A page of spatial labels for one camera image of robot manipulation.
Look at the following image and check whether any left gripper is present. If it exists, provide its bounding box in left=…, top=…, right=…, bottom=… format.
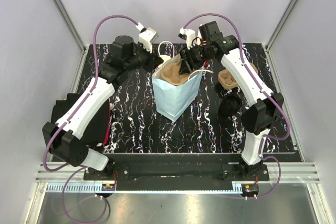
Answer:
left=125, top=41, right=164, bottom=73

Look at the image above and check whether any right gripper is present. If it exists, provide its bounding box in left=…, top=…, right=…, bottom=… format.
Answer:
left=178, top=43, right=211, bottom=76

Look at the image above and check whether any light blue paper bag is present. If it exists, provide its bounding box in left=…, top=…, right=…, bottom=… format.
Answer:
left=152, top=50, right=213, bottom=122

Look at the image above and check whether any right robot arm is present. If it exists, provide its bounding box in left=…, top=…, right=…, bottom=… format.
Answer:
left=178, top=21, right=284, bottom=180

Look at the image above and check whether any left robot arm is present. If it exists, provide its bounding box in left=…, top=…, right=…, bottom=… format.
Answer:
left=43, top=33, right=163, bottom=180

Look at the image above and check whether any stack of black lids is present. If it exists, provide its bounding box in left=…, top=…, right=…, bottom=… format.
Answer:
left=219, top=93, right=242, bottom=116

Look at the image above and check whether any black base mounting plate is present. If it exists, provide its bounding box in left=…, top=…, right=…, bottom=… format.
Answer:
left=83, top=153, right=269, bottom=182

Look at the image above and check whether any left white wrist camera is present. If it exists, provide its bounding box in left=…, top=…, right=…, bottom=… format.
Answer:
left=135, top=23, right=158, bottom=53

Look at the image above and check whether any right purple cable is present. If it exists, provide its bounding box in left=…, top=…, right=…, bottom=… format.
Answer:
left=183, top=13, right=291, bottom=200

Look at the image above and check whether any purple cable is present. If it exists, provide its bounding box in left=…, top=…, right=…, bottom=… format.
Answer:
left=183, top=13, right=291, bottom=200
left=43, top=14, right=140, bottom=222

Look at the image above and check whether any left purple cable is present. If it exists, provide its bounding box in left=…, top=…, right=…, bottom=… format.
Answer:
left=43, top=14, right=140, bottom=222

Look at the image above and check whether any aluminium frame rail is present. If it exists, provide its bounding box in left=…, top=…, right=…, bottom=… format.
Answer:
left=24, top=159, right=333, bottom=223

